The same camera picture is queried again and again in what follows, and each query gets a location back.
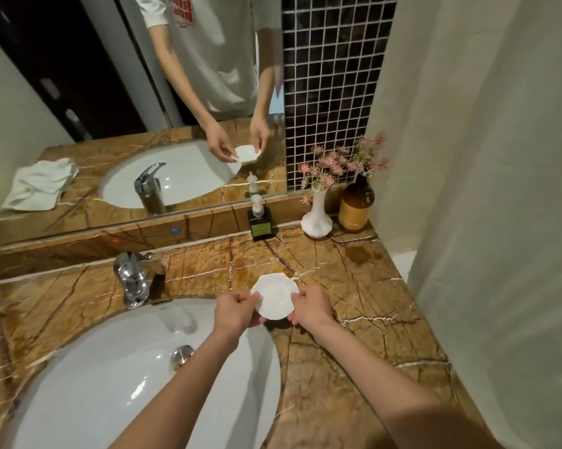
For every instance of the white ceramic vase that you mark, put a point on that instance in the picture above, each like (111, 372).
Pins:
(316, 219)

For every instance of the dark green pump soap bottle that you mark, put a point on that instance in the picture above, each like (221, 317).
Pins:
(261, 224)

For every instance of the chrome faucet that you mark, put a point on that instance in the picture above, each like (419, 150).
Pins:
(132, 278)

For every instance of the white ceramic sink basin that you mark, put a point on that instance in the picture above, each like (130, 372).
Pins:
(108, 383)

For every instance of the cream shower curtain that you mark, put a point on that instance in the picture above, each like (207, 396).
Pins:
(487, 182)

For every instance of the wall mirror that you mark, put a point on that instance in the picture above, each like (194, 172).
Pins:
(75, 88)

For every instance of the amber pump bottle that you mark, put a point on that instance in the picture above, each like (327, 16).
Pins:
(356, 208)

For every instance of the pink artificial flowers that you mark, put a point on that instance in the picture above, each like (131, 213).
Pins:
(330, 164)

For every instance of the small white scalloped dish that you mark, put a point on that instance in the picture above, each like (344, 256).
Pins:
(275, 294)

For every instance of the person's left hand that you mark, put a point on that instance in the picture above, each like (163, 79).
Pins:
(229, 313)

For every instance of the person's right hand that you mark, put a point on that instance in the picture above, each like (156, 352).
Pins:
(316, 308)

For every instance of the chrome sink drain stopper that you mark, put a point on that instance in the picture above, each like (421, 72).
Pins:
(182, 356)

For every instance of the person's left forearm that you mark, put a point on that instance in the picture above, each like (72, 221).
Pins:
(192, 392)

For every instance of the person's right forearm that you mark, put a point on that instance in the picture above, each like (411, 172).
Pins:
(393, 388)

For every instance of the person's right thumb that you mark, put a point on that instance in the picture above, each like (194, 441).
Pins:
(298, 298)

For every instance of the person's left thumb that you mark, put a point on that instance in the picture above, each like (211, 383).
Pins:
(249, 300)

